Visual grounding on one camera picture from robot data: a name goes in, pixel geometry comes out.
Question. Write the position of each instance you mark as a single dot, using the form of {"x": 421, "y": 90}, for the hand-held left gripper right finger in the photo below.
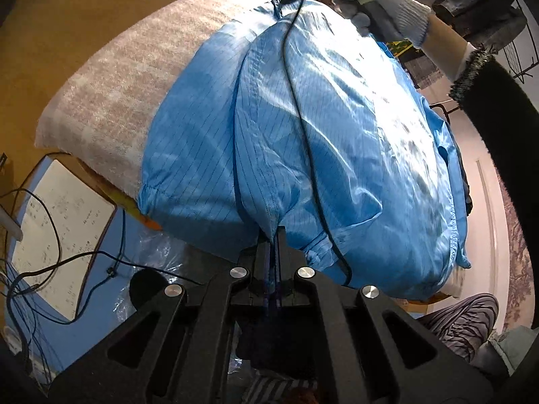
{"x": 281, "y": 261}

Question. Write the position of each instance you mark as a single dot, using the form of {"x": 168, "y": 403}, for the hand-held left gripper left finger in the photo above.
{"x": 261, "y": 261}

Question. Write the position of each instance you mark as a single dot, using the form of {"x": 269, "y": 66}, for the blue pinstriped work coat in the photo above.
{"x": 358, "y": 134}

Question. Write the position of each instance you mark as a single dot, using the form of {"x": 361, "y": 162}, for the person's right forearm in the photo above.
{"x": 505, "y": 113}

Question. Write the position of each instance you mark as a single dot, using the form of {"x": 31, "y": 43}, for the pile of clothes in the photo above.
{"x": 476, "y": 12}

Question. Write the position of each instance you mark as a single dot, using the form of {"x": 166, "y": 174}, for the person's right hand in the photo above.
{"x": 396, "y": 6}

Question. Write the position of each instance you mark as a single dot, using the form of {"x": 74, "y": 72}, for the clear plastic bag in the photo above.
{"x": 168, "y": 256}

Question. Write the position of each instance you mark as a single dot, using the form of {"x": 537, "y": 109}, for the grey woven storage box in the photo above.
{"x": 421, "y": 71}

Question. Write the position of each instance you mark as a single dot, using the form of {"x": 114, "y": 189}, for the beige checked blanket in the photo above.
{"x": 126, "y": 71}

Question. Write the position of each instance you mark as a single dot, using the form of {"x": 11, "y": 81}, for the white paper sheet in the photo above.
{"x": 59, "y": 227}

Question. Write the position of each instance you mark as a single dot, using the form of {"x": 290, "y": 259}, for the tree print wall hanging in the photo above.
{"x": 520, "y": 261}

